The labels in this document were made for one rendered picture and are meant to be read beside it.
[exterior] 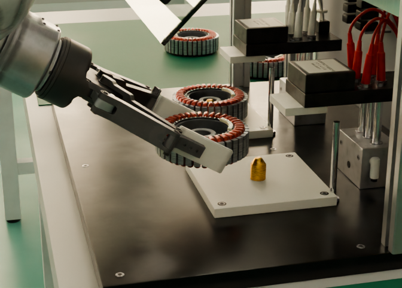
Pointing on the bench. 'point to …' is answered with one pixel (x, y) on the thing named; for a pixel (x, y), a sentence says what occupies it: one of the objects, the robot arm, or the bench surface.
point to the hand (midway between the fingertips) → (200, 138)
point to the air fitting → (374, 168)
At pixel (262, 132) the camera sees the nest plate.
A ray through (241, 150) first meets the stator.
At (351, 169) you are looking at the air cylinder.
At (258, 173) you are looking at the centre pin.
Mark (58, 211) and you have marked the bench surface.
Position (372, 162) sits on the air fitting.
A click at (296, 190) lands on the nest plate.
